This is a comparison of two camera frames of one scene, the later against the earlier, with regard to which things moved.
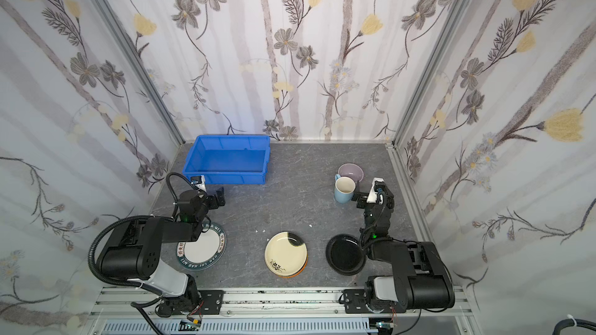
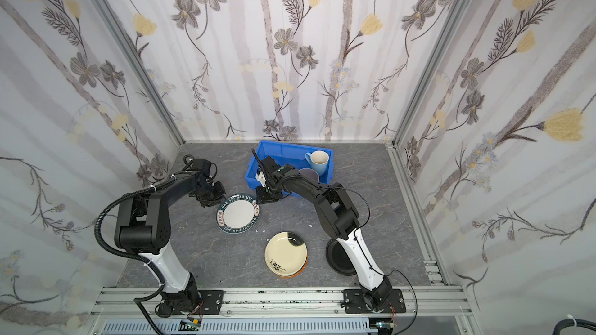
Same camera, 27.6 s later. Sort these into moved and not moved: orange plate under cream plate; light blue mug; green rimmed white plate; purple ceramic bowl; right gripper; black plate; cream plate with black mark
Moved: right gripper; light blue mug; purple ceramic bowl; green rimmed white plate
Not moved: black plate; cream plate with black mark; orange plate under cream plate
